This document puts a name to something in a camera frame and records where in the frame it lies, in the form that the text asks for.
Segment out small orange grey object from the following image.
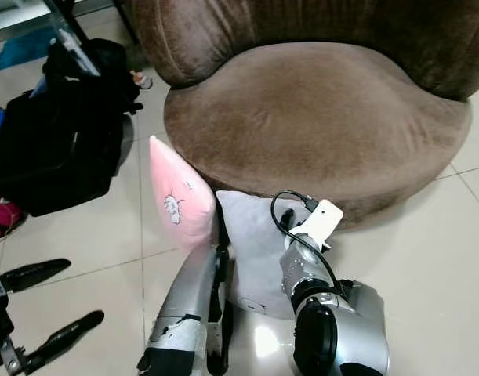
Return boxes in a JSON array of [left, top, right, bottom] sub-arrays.
[[129, 69, 152, 89]]

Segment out brown velvet round sofa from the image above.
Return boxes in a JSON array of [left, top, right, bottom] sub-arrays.
[[131, 0, 479, 228]]

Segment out black bag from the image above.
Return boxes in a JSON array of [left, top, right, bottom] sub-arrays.
[[0, 38, 142, 218]]

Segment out teal floor mat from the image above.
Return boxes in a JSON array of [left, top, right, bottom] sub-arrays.
[[0, 27, 64, 73]]

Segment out silver robot leg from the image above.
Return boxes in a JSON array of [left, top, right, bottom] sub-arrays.
[[137, 243, 232, 376]]

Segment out white tv cabinet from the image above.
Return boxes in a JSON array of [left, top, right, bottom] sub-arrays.
[[0, 0, 52, 32]]

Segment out grey pillow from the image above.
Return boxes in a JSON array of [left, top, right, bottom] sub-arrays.
[[216, 190, 303, 318]]

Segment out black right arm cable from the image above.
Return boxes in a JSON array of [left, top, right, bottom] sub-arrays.
[[270, 190, 342, 289]]

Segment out pink pillow with cartoon print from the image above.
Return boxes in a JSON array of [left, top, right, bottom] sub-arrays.
[[149, 135, 218, 253]]

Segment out translucent grey plastic sleeve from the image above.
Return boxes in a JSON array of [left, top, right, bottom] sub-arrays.
[[55, 29, 103, 77]]

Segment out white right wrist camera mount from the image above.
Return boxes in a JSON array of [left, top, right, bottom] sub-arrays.
[[294, 199, 344, 251]]

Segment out black stand legs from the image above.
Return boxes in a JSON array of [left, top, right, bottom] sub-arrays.
[[39, 0, 142, 44]]

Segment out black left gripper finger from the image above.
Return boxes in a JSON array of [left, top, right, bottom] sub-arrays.
[[0, 258, 72, 295], [24, 310, 105, 373]]

